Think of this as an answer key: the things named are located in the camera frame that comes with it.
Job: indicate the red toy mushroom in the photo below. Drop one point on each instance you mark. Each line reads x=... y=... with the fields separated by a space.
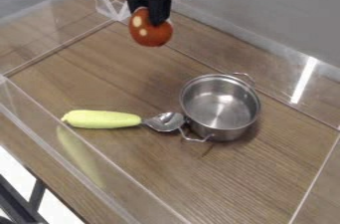
x=147 y=34

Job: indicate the small steel pot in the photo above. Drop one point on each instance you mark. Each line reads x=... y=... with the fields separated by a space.
x=220 y=106

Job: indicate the black metal table leg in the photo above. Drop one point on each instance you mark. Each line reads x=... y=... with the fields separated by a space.
x=21 y=211

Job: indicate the clear acrylic corner bracket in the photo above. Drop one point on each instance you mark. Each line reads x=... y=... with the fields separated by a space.
x=113 y=9

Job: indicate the spoon with yellow handle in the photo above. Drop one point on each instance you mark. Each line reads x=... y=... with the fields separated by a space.
x=167 y=121

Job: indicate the clear acrylic enclosure wall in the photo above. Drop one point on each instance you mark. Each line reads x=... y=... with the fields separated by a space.
x=68 y=59

